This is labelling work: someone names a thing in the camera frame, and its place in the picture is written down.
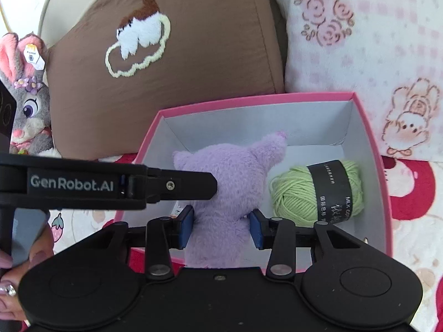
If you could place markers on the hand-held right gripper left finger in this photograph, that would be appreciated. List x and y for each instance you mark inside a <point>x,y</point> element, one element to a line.
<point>187,228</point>

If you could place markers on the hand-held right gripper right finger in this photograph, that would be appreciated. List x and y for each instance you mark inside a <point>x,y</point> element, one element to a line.
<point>256,230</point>

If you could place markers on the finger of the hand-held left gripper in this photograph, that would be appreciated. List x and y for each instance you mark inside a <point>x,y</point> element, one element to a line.
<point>193,186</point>

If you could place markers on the purple plush toy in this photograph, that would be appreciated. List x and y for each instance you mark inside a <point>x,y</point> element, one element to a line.
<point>235,173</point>

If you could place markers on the green yarn ball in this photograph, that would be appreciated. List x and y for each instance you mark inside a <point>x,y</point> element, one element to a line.
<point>290,193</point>

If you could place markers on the pink cardboard box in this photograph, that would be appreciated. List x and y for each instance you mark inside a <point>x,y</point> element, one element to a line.
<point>311,124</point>

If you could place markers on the person's left hand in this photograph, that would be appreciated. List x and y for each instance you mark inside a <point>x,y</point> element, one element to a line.
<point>14,304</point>

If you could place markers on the grey rabbit plush toy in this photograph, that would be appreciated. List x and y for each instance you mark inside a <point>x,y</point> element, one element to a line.
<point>31,110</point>

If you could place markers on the brown embroidered cushion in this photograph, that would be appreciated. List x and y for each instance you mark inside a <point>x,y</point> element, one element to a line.
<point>207,58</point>

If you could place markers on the red bear print blanket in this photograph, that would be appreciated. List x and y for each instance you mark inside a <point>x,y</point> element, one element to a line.
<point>415,231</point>

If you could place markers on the white pink floral pillow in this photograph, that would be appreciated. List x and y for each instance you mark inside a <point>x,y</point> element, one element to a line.
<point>380,58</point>

